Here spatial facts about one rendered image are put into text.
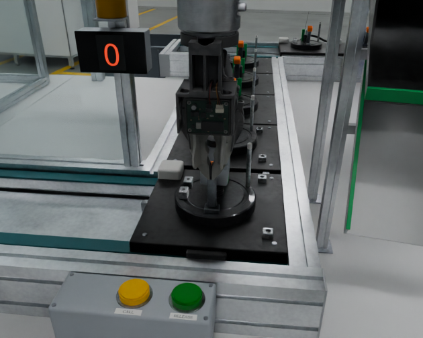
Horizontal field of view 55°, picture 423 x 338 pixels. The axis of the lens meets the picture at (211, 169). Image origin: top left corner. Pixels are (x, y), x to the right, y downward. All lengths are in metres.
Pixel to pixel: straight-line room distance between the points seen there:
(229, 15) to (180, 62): 1.37
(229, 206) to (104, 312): 0.26
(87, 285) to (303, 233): 0.34
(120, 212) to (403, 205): 0.49
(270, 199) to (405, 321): 0.28
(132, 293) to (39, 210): 0.36
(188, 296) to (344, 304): 0.28
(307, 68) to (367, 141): 1.17
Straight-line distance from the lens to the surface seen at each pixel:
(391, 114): 0.71
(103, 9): 0.74
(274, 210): 0.70
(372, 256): 0.83
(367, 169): 0.67
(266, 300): 0.60
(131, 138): 0.84
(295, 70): 1.83
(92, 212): 0.82
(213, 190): 0.63
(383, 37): 0.68
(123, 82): 0.81
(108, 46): 0.75
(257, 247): 0.62
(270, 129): 1.02
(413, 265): 0.84
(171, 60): 1.86
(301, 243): 0.67
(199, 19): 0.48
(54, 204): 0.87
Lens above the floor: 1.36
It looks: 28 degrees down
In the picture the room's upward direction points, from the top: straight up
